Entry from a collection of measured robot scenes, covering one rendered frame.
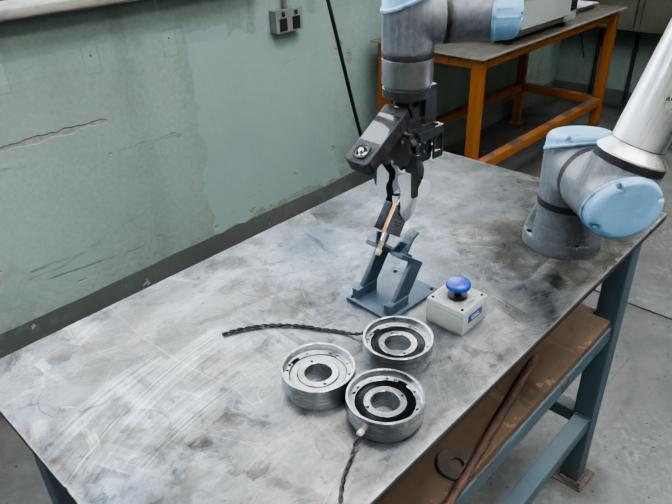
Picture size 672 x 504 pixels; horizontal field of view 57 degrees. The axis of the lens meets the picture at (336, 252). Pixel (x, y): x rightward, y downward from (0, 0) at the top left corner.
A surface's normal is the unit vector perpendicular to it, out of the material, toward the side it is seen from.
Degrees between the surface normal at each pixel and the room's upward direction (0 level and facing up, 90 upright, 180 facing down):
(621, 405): 0
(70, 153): 90
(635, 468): 0
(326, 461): 0
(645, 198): 97
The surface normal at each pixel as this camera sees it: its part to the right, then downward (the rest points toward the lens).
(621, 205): 0.05, 0.61
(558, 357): -0.03, -0.86
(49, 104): 0.73, 0.33
